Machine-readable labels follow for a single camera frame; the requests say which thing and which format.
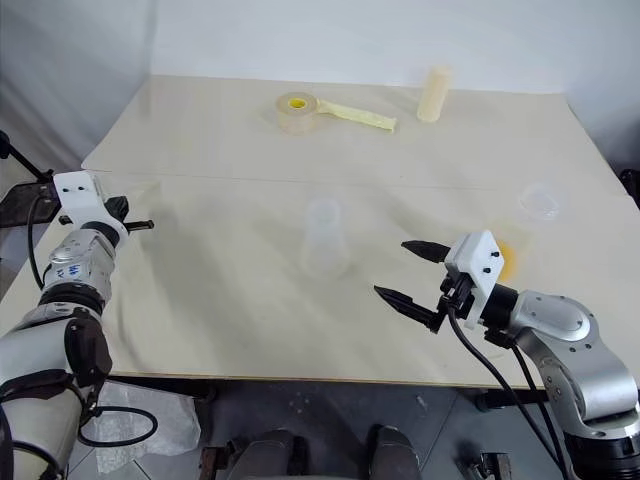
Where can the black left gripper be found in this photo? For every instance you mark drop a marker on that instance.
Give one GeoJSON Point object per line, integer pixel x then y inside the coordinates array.
{"type": "Point", "coordinates": [120, 207]}

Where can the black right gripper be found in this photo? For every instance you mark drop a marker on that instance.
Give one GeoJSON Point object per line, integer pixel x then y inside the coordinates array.
{"type": "Point", "coordinates": [457, 295]}

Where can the clear plastic cup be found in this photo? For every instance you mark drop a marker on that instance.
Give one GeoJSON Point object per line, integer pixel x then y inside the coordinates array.
{"type": "Point", "coordinates": [515, 255]}

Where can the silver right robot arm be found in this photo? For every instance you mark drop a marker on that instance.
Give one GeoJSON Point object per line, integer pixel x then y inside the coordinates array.
{"type": "Point", "coordinates": [565, 320]}

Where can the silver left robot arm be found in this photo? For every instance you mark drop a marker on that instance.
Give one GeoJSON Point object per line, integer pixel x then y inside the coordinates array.
{"type": "Point", "coordinates": [75, 260]}

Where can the glass flask with orange liquid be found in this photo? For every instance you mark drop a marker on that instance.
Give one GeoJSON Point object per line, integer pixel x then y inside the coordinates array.
{"type": "Point", "coordinates": [325, 240]}

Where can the cream wrinkled table cloth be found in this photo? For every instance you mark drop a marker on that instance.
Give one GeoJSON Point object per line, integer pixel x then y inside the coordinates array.
{"type": "Point", "coordinates": [225, 310]}

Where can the black table caster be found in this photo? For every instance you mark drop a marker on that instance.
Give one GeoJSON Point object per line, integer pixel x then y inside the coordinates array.
{"type": "Point", "coordinates": [505, 399]}

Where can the yellow tape strip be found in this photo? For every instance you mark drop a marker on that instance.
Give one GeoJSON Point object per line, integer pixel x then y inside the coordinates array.
{"type": "Point", "coordinates": [360, 116]}

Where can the dark rounded shape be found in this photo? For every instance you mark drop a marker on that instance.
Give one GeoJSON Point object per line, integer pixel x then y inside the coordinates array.
{"type": "Point", "coordinates": [392, 452]}
{"type": "Point", "coordinates": [272, 455]}

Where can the beige tape roll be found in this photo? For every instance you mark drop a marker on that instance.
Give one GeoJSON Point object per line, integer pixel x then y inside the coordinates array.
{"type": "Point", "coordinates": [295, 117]}

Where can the clear plastic bag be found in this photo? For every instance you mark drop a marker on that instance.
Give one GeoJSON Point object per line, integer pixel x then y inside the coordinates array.
{"type": "Point", "coordinates": [150, 430]}

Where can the black object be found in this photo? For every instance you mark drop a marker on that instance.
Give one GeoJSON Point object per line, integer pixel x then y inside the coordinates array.
{"type": "Point", "coordinates": [631, 190]}

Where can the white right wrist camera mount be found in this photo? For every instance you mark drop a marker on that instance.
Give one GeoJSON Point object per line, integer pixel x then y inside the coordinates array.
{"type": "Point", "coordinates": [477, 270]}

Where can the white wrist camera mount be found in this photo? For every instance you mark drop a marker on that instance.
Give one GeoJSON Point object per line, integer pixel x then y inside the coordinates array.
{"type": "Point", "coordinates": [477, 270]}
{"type": "Point", "coordinates": [80, 197]}

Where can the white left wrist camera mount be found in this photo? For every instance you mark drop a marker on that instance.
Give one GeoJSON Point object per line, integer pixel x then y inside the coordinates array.
{"type": "Point", "coordinates": [80, 197]}

